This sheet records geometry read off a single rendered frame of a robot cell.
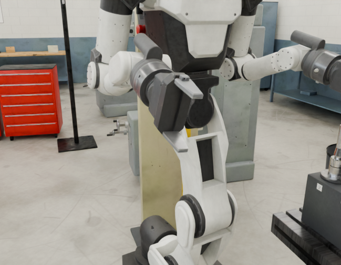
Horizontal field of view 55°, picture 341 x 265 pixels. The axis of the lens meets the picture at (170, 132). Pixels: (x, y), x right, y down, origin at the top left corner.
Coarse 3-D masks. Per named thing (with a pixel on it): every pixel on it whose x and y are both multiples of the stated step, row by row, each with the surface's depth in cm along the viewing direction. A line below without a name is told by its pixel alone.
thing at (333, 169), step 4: (332, 164) 108; (336, 164) 107; (340, 164) 106; (328, 168) 110; (332, 168) 108; (336, 168) 107; (340, 168) 107; (328, 172) 110; (332, 172) 108; (336, 172) 107; (340, 172) 107; (332, 176) 108; (336, 176) 108; (340, 176) 108
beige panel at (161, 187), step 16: (144, 112) 215; (144, 128) 218; (144, 144) 222; (160, 144) 226; (144, 160) 225; (160, 160) 230; (176, 160) 234; (144, 176) 229; (160, 176) 234; (176, 176) 238; (144, 192) 233; (160, 192) 238; (176, 192) 242; (144, 208) 237; (160, 208) 242
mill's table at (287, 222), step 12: (276, 216) 122; (288, 216) 124; (300, 216) 122; (276, 228) 122; (288, 228) 116; (300, 228) 115; (288, 240) 116; (300, 240) 111; (312, 240) 109; (324, 240) 109; (300, 252) 111; (312, 252) 106; (324, 252) 103; (336, 252) 104; (312, 264) 106; (324, 264) 101; (336, 264) 98
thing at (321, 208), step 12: (312, 180) 112; (324, 180) 109; (336, 180) 106; (312, 192) 112; (324, 192) 107; (336, 192) 103; (312, 204) 113; (324, 204) 108; (336, 204) 103; (312, 216) 114; (324, 216) 109; (336, 216) 104; (312, 228) 114; (324, 228) 109; (336, 228) 104; (336, 240) 105
